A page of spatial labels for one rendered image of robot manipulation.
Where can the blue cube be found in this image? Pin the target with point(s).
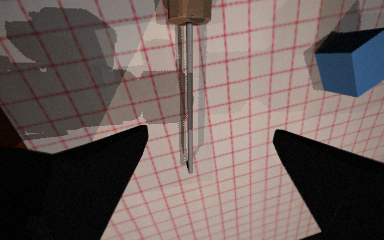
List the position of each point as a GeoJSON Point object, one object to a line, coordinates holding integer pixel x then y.
{"type": "Point", "coordinates": [353, 63]}

